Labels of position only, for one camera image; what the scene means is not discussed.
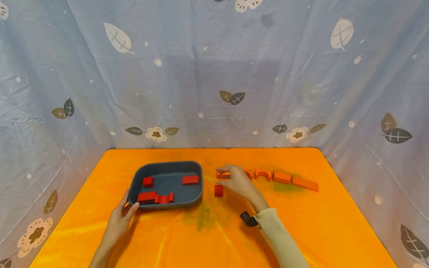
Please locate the person's left hand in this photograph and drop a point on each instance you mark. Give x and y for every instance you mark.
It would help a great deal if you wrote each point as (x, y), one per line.
(119, 223)

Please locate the person's right hand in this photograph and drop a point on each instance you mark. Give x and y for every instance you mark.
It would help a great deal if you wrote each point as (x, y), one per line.
(243, 186)

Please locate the grey-blue plastic tray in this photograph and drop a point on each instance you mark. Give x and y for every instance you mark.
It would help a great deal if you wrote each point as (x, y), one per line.
(167, 184)

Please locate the person's left index finger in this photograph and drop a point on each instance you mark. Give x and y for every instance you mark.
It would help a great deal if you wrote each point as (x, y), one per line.
(124, 199)

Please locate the person's left thumb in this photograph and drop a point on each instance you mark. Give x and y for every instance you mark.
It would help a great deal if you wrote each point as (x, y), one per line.
(133, 210)

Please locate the black wrist band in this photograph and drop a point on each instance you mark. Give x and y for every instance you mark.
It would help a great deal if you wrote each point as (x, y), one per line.
(248, 219)

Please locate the long orange rectangular block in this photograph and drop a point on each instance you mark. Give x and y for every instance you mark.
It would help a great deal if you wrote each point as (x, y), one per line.
(305, 184)

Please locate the person's right forearm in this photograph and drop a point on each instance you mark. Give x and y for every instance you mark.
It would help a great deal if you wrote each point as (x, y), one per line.
(280, 240)

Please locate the small red cube block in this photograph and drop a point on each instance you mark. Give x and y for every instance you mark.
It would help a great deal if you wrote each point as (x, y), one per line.
(147, 182)
(218, 190)

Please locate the red rectangular block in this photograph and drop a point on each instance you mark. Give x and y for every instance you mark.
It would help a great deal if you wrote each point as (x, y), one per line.
(190, 180)
(146, 197)

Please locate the red arch block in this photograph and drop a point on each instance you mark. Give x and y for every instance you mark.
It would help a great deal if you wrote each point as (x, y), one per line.
(165, 199)

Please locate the person's left forearm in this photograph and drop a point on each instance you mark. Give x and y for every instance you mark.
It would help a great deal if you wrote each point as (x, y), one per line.
(103, 255)

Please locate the orange arch block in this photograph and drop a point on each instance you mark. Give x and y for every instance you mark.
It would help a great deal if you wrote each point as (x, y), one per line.
(249, 174)
(262, 173)

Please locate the person's right fingers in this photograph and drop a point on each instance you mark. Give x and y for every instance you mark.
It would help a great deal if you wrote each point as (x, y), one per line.
(225, 169)

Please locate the person's right thumb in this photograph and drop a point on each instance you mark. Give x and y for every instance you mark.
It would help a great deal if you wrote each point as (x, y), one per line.
(229, 183)

